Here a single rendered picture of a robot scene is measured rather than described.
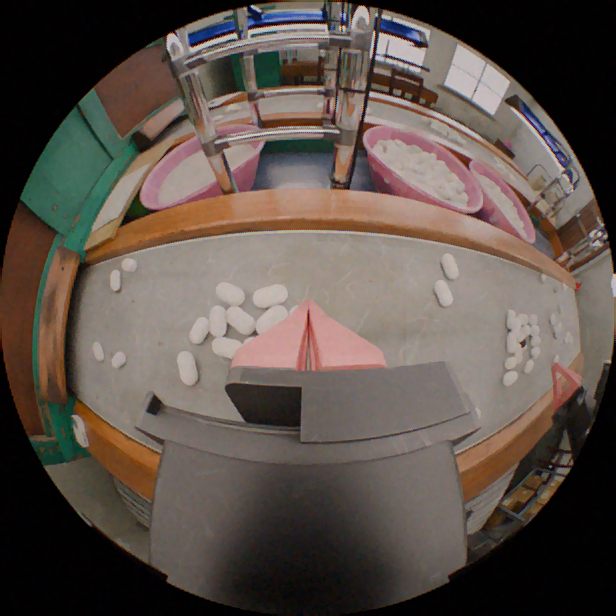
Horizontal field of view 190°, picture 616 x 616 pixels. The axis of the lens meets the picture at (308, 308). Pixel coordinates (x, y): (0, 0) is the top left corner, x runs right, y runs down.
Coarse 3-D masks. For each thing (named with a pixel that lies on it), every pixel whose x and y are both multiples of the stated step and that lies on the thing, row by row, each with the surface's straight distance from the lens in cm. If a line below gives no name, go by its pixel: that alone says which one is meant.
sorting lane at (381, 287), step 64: (128, 256) 40; (192, 256) 28; (256, 256) 24; (320, 256) 23; (384, 256) 25; (128, 320) 33; (192, 320) 24; (256, 320) 21; (384, 320) 22; (448, 320) 27; (576, 320) 122; (128, 384) 33; (512, 384) 40
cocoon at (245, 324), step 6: (234, 306) 20; (228, 312) 20; (234, 312) 20; (240, 312) 20; (228, 318) 20; (234, 318) 20; (240, 318) 20; (246, 318) 19; (252, 318) 20; (234, 324) 20; (240, 324) 19; (246, 324) 19; (252, 324) 19; (240, 330) 20; (246, 330) 19; (252, 330) 20
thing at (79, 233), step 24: (120, 168) 68; (96, 192) 61; (96, 216) 60; (72, 240) 55; (72, 312) 60; (72, 336) 58; (72, 360) 58; (72, 384) 60; (72, 408) 57; (72, 432) 59; (72, 456) 61
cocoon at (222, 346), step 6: (216, 342) 20; (222, 342) 20; (228, 342) 20; (234, 342) 20; (240, 342) 20; (216, 348) 20; (222, 348) 20; (228, 348) 20; (234, 348) 19; (222, 354) 20; (228, 354) 20
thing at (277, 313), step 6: (276, 306) 19; (282, 306) 19; (270, 312) 19; (276, 312) 19; (282, 312) 19; (264, 318) 19; (270, 318) 19; (276, 318) 19; (282, 318) 19; (258, 324) 19; (264, 324) 19; (270, 324) 19; (258, 330) 19; (264, 330) 19
